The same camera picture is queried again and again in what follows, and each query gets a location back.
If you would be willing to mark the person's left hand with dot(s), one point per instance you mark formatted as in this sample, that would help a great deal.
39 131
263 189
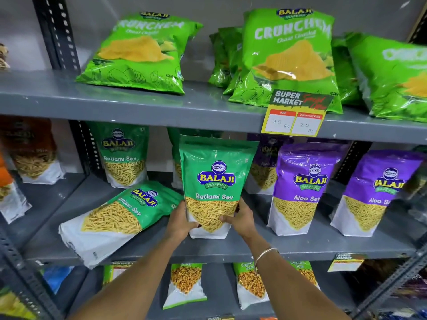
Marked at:
176 226

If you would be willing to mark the person's right hand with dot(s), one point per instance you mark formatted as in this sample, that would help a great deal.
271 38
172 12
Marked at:
243 223

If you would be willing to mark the person's left forearm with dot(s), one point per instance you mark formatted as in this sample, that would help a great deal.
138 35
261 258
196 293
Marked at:
133 289

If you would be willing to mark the person's right forearm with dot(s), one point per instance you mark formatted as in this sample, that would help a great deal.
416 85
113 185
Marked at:
293 289

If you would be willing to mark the green Crunchem bag right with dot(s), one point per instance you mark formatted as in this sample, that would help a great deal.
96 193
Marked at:
353 159

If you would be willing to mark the grey perforated shelf upright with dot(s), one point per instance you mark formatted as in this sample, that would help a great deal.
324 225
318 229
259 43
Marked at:
390 283
26 273

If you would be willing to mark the brown sev packet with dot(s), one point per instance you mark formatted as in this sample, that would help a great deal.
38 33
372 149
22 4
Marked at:
33 153

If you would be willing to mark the black perforated shelf upright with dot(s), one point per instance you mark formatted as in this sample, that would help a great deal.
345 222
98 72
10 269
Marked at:
56 33

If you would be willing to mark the small brown snack packet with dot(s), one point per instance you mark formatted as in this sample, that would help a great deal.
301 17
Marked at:
4 64
3 51

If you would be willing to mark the silver bangle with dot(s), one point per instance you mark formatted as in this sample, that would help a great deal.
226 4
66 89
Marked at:
265 252

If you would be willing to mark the yellow price tag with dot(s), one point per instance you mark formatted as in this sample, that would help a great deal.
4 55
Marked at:
293 123
121 271
345 263

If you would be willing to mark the blue package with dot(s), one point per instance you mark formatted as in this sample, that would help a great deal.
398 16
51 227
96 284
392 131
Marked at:
56 278

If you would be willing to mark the row of light green chip bags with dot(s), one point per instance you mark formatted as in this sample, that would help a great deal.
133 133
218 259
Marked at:
287 63

